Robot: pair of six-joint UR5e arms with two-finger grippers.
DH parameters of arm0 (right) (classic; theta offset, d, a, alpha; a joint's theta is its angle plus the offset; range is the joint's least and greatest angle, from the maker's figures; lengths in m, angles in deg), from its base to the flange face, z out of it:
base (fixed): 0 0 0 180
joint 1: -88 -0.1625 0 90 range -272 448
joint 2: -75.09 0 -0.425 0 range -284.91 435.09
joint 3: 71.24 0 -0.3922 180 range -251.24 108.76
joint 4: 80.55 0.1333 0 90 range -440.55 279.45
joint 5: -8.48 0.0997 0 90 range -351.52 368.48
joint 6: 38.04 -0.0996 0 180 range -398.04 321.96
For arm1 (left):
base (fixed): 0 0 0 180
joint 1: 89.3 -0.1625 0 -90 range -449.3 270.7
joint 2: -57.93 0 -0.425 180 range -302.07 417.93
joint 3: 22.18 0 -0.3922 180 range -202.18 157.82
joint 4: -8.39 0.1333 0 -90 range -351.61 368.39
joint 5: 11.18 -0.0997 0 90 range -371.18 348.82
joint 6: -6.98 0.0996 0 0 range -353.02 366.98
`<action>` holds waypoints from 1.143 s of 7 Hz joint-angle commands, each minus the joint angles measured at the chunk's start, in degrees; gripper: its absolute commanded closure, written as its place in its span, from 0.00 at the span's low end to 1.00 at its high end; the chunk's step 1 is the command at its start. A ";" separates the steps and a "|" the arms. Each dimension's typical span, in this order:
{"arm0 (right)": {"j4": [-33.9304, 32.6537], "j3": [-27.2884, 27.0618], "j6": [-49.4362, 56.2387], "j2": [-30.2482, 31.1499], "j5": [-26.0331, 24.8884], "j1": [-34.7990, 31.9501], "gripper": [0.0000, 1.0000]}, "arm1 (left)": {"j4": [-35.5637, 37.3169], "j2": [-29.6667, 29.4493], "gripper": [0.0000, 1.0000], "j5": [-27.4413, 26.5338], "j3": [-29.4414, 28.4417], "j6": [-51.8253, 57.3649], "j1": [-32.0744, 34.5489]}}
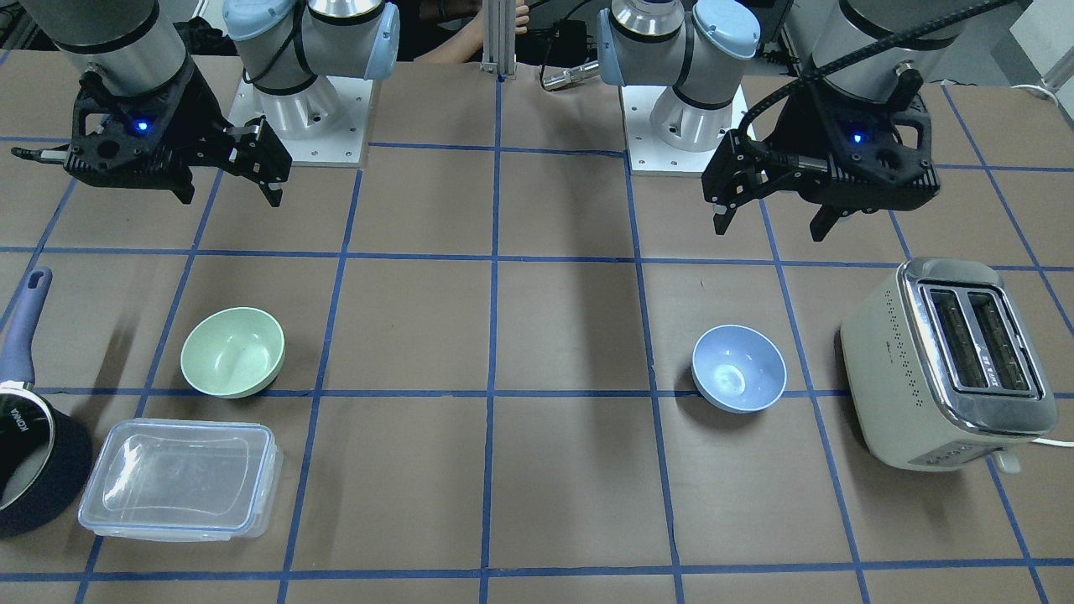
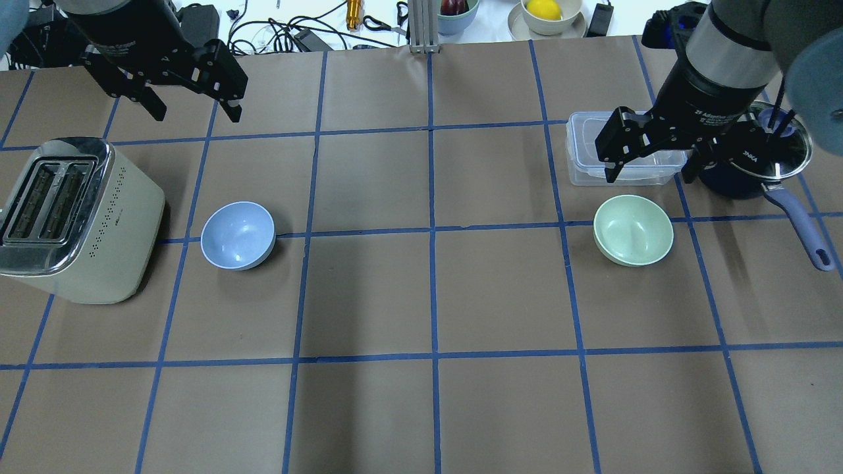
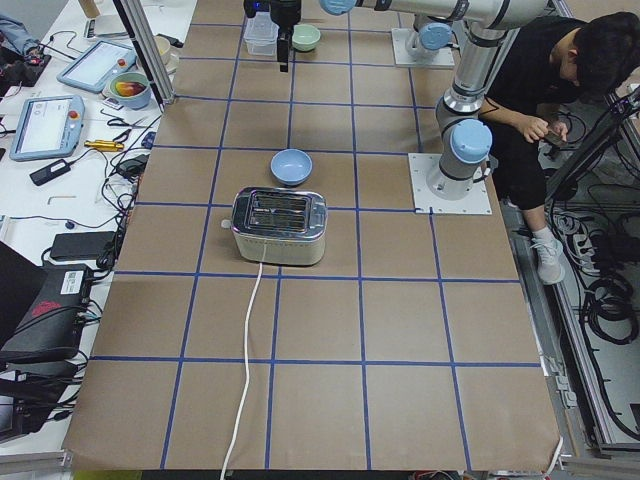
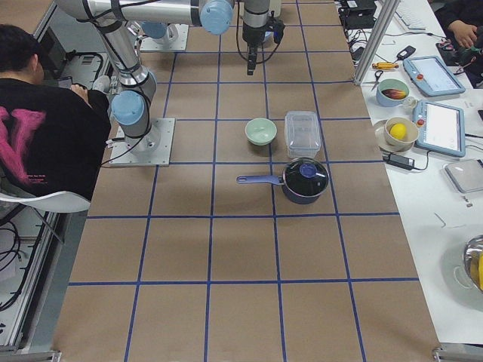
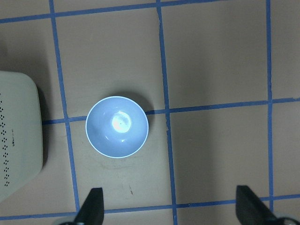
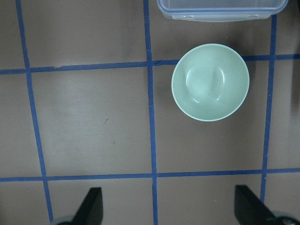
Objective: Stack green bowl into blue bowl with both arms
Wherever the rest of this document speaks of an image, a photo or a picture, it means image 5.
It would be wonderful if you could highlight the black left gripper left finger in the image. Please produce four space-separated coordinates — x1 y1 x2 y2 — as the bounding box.
73 187 104 225

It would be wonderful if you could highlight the blue bowl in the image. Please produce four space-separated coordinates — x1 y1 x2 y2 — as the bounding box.
85 96 149 158

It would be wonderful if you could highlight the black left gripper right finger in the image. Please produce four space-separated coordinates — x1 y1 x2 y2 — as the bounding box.
236 185 277 225

